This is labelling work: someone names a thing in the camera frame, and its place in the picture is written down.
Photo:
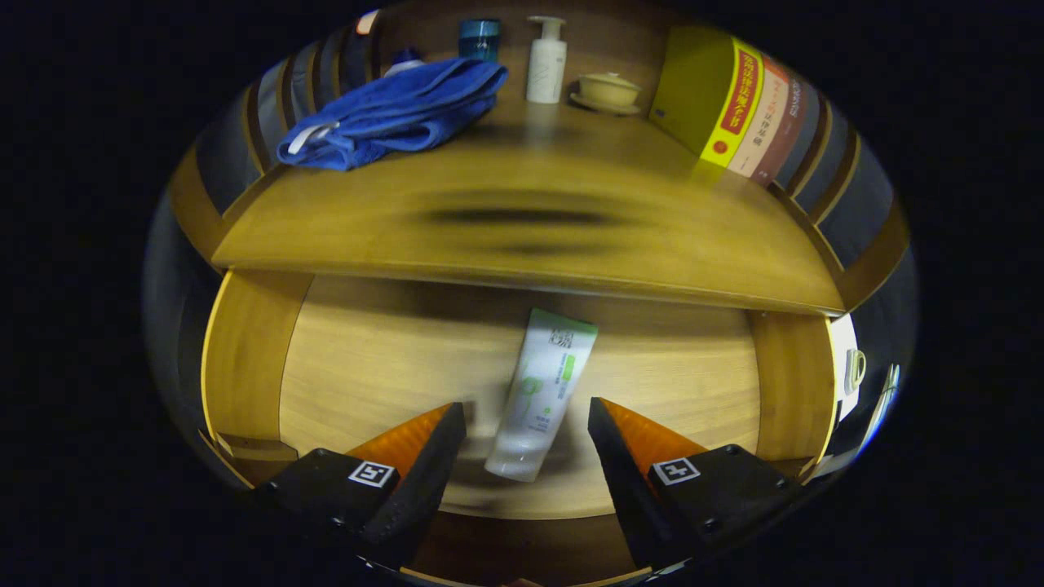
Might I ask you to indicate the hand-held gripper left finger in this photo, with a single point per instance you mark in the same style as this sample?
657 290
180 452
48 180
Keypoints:
424 489

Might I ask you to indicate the white pump bottle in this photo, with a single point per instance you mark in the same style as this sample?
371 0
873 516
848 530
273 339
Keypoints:
546 69

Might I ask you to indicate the small green tape dispenser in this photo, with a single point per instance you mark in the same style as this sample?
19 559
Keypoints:
856 371

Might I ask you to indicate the wooden drawer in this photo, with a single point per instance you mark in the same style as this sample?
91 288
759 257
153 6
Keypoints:
367 367

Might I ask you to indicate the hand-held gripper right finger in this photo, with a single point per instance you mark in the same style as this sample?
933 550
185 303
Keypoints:
632 489

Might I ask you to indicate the blue folded towel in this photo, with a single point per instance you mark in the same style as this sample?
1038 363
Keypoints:
400 110

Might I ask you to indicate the yellow book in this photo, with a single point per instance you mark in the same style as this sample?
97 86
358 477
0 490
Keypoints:
693 90

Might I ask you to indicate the small white blue-capped bottle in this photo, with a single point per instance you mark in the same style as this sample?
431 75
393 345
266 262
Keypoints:
404 65

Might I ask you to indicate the cream orange book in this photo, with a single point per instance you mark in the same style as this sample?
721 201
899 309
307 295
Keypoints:
763 122

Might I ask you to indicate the brown book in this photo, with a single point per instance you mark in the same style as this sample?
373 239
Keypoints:
787 134

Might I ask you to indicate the beige lidded teacup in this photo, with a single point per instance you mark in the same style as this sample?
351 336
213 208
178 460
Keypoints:
608 90

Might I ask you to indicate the white green tube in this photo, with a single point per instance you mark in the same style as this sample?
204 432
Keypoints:
542 383

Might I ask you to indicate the white side cabinet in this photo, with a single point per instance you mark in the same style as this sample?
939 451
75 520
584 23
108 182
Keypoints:
840 359

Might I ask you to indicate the wooden countertop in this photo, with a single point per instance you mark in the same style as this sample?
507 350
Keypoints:
571 244

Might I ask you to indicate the teal bottle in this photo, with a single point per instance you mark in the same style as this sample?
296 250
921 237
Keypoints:
479 37

